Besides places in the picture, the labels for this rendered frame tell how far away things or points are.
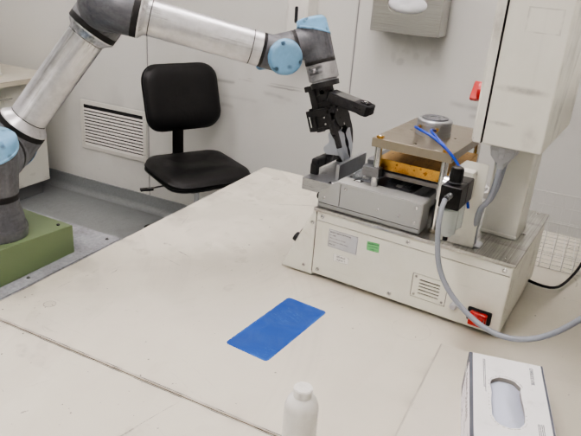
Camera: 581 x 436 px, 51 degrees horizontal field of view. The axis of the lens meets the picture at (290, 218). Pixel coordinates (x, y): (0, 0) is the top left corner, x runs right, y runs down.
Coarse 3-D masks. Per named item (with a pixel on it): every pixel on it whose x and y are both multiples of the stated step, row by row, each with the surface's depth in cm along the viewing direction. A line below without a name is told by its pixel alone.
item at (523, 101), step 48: (528, 0) 107; (576, 0) 103; (528, 48) 109; (576, 48) 117; (480, 96) 117; (528, 96) 112; (576, 96) 136; (528, 144) 114; (480, 192) 123; (528, 192) 131
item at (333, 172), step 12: (360, 156) 156; (324, 168) 157; (336, 168) 147; (348, 168) 152; (360, 168) 158; (312, 180) 148; (324, 180) 148; (336, 180) 148; (432, 192) 145; (432, 204) 146
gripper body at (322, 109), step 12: (312, 84) 149; (324, 84) 147; (312, 96) 152; (324, 96) 150; (312, 108) 154; (324, 108) 149; (336, 108) 149; (312, 120) 153; (324, 120) 150; (336, 120) 148; (348, 120) 153
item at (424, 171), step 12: (384, 156) 139; (396, 156) 140; (408, 156) 140; (468, 156) 144; (384, 168) 138; (396, 168) 136; (408, 168) 135; (420, 168) 133; (432, 168) 133; (408, 180) 136; (420, 180) 134; (432, 180) 133
